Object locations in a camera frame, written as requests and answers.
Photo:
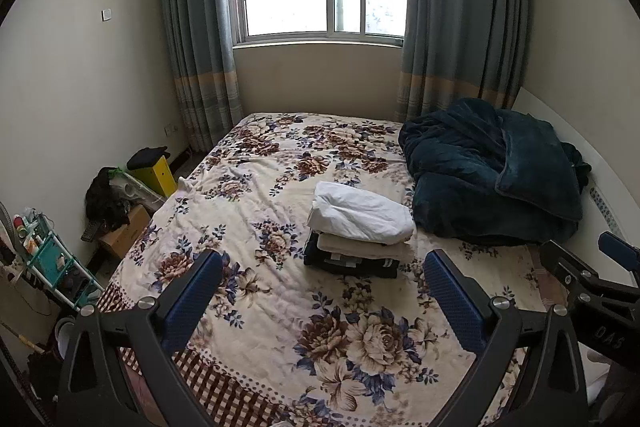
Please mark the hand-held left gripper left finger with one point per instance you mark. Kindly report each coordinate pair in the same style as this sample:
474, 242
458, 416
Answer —
192, 302

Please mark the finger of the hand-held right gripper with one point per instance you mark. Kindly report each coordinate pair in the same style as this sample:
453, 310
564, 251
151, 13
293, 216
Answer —
562, 262
617, 248

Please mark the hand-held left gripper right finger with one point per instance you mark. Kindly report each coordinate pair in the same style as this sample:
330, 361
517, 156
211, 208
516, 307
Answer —
452, 302

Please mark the white t-shirt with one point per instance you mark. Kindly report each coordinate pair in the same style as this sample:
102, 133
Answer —
360, 212

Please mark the white headboard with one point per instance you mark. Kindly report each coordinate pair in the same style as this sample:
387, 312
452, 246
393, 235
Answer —
607, 187

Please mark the cardboard box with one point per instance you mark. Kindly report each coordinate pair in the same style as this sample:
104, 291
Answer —
125, 232

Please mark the black folded garment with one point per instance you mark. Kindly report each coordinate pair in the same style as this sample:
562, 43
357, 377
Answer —
350, 268

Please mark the bed with floral quilt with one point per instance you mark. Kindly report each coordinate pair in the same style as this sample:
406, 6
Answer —
260, 207

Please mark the dark teal plush blanket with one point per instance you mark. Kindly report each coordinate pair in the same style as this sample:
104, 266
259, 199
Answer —
475, 177

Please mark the black remote control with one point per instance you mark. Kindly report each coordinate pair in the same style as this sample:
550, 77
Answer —
92, 230

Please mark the yellow box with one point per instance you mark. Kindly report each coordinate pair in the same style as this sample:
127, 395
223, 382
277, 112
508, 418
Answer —
156, 177

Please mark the black bag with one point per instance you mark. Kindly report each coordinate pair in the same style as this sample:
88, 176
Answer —
105, 199

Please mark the teal storage rack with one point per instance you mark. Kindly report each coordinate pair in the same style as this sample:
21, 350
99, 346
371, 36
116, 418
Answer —
55, 262

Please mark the black cloth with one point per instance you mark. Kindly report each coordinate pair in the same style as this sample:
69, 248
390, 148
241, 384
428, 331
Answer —
147, 157

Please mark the broom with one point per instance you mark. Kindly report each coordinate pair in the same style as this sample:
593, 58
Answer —
22, 337

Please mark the teal striped curtain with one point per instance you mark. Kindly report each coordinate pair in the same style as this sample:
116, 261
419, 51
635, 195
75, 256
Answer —
200, 32
465, 7

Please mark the wall socket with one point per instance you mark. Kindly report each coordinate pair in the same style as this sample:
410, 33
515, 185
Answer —
172, 128

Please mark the white wall switch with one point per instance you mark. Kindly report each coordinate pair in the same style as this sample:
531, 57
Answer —
106, 14

